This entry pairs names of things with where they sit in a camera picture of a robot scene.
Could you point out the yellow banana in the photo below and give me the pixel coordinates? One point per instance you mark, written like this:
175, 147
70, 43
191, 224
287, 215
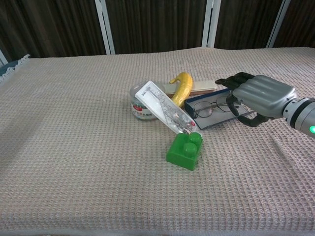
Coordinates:
183, 89

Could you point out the white screen frame post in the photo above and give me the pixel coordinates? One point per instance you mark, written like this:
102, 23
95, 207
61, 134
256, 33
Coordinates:
104, 27
2, 57
209, 24
278, 24

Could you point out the dark brown screen panel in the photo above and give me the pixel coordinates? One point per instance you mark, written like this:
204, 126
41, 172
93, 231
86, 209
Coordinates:
243, 22
300, 22
157, 24
49, 27

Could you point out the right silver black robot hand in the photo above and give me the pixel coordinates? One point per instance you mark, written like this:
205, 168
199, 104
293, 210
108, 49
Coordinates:
263, 96

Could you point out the blue padded table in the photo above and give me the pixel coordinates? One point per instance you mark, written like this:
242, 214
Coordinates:
8, 66

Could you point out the cream flat oblong case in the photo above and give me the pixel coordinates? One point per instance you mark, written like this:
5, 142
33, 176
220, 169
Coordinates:
204, 87

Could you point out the beige waffle weave cloth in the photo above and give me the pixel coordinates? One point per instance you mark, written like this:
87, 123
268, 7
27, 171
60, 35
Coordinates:
86, 147

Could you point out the clear white ruler set package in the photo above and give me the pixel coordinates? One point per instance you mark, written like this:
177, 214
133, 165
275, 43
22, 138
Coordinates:
157, 103

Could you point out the green toy building brick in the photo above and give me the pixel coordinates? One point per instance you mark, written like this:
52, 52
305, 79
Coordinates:
182, 153

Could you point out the thin wire eyeglasses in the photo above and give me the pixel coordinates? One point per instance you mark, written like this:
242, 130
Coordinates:
204, 110

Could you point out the blue tray with eyeglasses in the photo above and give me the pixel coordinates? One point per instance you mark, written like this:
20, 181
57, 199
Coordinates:
216, 120

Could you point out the clear round plastic jar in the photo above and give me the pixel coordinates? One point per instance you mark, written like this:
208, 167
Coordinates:
141, 109

